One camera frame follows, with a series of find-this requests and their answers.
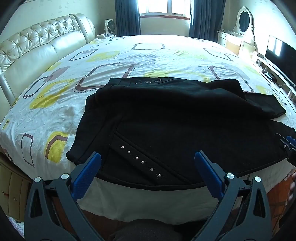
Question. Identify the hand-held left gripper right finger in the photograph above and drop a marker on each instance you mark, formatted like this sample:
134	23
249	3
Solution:
208	171

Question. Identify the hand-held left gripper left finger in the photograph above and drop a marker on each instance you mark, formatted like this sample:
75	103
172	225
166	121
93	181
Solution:
89	171

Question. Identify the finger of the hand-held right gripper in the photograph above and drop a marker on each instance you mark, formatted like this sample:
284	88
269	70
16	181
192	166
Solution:
291	156
290	141

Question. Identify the black studded pants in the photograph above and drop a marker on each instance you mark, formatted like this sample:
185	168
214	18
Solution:
161	120

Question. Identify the person's right hand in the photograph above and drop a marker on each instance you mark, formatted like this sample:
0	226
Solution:
291	192

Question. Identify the white television stand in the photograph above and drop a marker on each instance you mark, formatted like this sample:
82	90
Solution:
272	71

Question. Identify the black flat television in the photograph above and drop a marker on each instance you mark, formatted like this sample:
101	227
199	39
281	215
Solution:
279	58

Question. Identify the purple patterned cloth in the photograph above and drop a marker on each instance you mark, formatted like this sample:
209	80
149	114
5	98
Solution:
16	229

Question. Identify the white dresser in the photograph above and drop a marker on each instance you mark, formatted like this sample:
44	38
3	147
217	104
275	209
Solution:
233	44

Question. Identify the bed with patterned sheet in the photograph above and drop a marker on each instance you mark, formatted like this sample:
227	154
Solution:
161	58

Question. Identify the white oval vanity mirror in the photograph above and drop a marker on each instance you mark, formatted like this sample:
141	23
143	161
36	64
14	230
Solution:
244	19

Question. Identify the cream tufted leather headboard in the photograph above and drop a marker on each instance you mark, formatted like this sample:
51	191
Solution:
34	51

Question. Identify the white nightstand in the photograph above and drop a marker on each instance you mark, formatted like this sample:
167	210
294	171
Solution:
103	36

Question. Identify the white box fan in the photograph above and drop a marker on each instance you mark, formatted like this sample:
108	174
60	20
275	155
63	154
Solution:
109	26

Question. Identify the dark blue curtain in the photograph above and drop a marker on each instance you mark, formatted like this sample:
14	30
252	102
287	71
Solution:
205	18
127	18

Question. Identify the bright window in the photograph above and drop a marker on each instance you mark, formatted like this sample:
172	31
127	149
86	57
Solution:
161	7

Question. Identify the beige padded bed frame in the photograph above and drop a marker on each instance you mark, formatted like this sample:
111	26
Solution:
13	185

